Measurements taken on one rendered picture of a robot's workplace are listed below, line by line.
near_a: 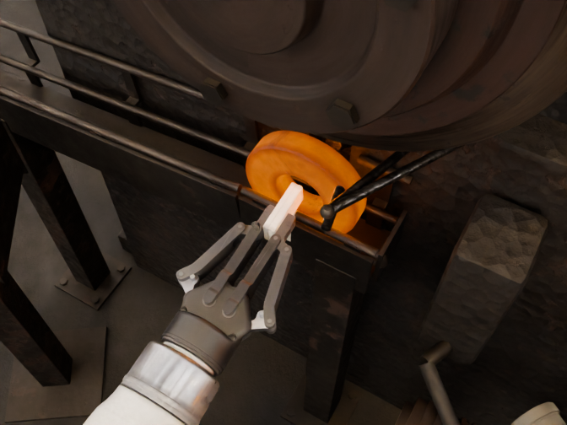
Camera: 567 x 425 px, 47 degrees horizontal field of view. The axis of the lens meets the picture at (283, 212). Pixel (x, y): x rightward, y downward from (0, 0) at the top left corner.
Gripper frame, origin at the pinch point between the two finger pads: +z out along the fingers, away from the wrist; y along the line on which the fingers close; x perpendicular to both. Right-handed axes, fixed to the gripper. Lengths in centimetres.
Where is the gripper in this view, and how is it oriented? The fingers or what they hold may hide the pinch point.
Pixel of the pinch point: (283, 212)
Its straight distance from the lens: 77.1
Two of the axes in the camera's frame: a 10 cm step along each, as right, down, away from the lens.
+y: 8.7, 4.1, -2.8
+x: -0.4, -4.9, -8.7
